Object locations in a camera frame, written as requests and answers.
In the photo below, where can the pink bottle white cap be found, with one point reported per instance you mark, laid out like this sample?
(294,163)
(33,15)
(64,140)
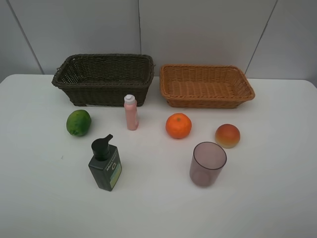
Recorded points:
(130,105)

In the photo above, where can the dark green pump bottle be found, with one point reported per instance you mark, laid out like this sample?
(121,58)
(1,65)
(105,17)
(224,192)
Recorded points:
(105,164)

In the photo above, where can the translucent purple plastic cup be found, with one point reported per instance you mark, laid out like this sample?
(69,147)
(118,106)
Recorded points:
(207,162)

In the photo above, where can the dark brown wicker basket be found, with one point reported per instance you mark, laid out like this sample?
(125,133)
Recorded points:
(105,79)

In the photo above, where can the orange tangerine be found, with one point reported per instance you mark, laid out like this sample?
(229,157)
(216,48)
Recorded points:
(178,126)

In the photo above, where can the light brown wicker basket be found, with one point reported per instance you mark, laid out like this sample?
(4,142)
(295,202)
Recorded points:
(204,86)

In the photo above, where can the green lime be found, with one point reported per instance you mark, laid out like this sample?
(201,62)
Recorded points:
(78,123)

